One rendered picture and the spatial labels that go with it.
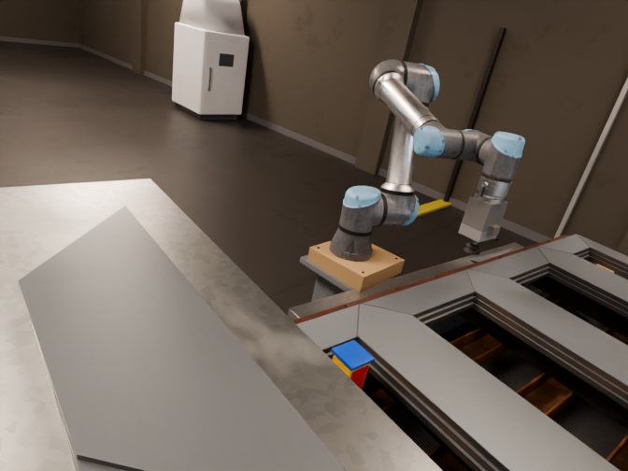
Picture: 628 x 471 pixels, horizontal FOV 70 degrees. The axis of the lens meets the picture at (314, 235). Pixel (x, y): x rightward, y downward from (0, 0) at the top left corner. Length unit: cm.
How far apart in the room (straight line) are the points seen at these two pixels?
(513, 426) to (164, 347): 63
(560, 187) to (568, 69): 97
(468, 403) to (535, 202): 370
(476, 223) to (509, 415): 49
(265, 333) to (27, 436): 28
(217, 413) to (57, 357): 18
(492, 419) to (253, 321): 49
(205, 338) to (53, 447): 18
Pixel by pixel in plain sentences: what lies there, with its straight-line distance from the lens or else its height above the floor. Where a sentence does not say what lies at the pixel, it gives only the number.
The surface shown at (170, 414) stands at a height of 107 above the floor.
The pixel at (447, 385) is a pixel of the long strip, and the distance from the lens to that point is 94.
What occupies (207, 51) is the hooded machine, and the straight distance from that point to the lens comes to 618.
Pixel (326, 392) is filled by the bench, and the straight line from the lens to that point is 55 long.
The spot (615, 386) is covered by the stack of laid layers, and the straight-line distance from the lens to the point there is 122.
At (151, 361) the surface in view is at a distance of 53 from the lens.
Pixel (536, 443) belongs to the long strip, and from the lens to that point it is 93.
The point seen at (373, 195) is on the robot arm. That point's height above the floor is 96.
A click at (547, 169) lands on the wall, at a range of 446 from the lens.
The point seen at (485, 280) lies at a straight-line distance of 138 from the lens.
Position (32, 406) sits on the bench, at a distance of 54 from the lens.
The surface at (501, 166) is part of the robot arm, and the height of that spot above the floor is 120.
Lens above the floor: 143
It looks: 25 degrees down
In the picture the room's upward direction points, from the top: 11 degrees clockwise
